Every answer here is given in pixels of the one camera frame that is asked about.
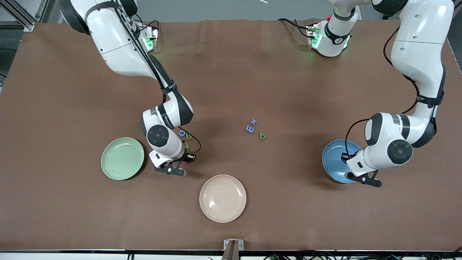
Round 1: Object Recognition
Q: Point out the aluminium frame profile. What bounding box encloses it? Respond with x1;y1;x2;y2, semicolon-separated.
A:
0;0;49;32

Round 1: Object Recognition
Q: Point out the black base cable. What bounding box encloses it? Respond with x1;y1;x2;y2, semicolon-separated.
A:
277;18;311;38
134;14;160;31

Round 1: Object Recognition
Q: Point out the tangled cable bundle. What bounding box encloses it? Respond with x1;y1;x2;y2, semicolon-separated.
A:
263;251;462;260

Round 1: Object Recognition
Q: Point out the left base box green light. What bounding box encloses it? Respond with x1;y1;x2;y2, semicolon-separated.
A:
306;22;322;50

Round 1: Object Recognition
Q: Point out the beige plate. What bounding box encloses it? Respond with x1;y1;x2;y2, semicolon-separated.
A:
199;174;247;223

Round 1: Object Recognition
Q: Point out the black left base cable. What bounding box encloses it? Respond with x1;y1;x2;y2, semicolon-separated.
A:
277;18;311;38

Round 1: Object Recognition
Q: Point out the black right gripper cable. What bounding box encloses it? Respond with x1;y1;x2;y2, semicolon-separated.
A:
115;0;202;156

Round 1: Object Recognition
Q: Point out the light green plate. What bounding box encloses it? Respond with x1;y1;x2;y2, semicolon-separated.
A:
101;137;145;181

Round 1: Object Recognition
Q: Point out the black right base cable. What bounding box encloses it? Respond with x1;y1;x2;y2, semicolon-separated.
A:
134;14;160;31

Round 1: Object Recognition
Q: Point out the blue plate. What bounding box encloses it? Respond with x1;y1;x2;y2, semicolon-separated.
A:
322;139;363;184

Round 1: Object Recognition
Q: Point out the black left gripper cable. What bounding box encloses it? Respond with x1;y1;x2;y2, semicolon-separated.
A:
344;26;421;159

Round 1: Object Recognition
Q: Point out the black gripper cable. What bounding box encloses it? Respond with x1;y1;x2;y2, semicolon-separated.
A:
344;26;421;159
115;0;202;156

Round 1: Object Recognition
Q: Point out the brown table mat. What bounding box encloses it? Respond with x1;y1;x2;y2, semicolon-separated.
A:
0;19;462;251

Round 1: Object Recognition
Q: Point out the metal camera pole mount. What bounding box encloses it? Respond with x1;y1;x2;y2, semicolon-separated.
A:
221;239;244;260

